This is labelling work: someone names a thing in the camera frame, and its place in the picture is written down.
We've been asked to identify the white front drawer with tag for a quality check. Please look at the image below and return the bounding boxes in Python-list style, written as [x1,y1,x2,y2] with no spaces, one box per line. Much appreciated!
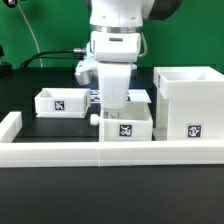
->
[90,101,153,142]

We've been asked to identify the white drawer with tag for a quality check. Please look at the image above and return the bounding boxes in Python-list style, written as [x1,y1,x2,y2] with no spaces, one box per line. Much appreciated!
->
[35,88,91,118]
[90,101,153,142]

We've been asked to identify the white drawer cabinet box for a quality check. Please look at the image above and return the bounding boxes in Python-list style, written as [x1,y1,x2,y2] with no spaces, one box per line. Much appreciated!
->
[153,66,224,141]

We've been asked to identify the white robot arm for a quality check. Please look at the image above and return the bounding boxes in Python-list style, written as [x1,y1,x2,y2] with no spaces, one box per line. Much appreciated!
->
[75,0,182,85]

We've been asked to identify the white fiducial marker sheet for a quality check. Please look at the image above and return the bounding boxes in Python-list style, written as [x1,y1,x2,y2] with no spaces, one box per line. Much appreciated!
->
[90,89,151,103]

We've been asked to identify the white U-shaped table fence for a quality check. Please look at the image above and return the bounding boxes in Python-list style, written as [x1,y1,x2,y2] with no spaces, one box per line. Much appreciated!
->
[0,112,224,168]

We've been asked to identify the black device at left edge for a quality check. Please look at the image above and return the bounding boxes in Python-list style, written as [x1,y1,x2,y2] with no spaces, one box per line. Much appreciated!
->
[0,45,13,78]

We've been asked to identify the black cables at robot base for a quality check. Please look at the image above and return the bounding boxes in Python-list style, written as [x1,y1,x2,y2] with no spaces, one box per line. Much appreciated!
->
[19,47,88,69]

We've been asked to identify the thin white cable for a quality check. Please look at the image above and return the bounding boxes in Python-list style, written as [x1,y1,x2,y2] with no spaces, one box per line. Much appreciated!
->
[15,3,44,69]

